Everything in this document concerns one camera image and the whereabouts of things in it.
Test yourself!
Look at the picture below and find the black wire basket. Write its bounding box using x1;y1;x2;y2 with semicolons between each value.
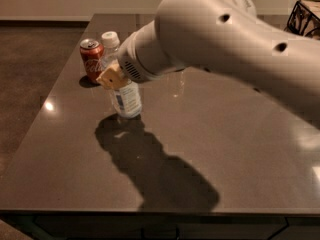
285;0;320;40

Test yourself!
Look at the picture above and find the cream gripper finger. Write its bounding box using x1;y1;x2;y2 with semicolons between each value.
96;63;129;90

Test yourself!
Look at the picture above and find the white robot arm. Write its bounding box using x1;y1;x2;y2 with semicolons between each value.
98;0;320;127

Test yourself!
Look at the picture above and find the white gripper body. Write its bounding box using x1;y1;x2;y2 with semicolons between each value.
117;22;186;82

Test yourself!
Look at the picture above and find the clear blue-label plastic bottle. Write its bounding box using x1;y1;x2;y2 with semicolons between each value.
101;31;142;118

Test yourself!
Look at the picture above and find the red soda can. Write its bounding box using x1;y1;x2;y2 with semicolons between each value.
80;38;104;84

